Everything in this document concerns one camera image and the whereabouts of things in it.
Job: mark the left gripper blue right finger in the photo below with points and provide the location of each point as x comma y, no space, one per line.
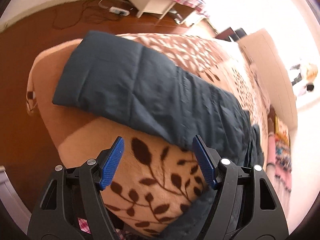
206,165

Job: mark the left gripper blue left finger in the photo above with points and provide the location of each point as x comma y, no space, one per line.
109,160

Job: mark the dark blue puffer jacket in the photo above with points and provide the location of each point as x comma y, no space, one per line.
116,80

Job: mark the beige leaf-pattern bed blanket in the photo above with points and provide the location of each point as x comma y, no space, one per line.
156,181

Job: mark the pink and white folded quilt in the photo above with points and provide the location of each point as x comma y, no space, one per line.
280,179

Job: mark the colourful cartoon pillow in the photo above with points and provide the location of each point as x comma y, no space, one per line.
282,140

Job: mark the beige padded headboard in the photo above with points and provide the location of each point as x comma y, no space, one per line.
260,48

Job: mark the white power strip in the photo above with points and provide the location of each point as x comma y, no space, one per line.
119,11

